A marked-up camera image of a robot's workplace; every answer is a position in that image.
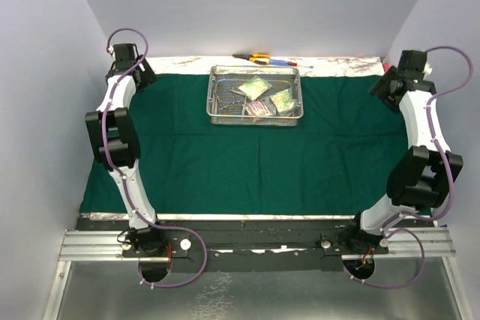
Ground dark green surgical cloth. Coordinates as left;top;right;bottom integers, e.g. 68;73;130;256
79;73;413;216

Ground pink instrument packet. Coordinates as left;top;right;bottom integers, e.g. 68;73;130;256
246;99;277;117

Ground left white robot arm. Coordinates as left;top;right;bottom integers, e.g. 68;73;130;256
85;43;157;230

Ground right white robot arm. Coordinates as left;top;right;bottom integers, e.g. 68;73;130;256
344;50;464;253

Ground steel surgical scissors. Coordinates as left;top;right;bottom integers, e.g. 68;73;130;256
216;88;248;115

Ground metal mesh instrument tray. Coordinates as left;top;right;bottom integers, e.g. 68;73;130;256
206;65;304;127

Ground green packet right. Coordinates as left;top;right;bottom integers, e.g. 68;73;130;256
270;89;296;116

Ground blue red pen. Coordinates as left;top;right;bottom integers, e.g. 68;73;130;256
268;58;314;69

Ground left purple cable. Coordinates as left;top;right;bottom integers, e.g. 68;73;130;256
101;28;208;291

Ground yellow handled pliers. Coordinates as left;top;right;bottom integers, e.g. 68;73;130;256
232;53;271;65

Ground aluminium extrusion frame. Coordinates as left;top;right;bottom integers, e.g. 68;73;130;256
40;214;131;320

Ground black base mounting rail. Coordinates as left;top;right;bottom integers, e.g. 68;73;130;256
74;217;436;273

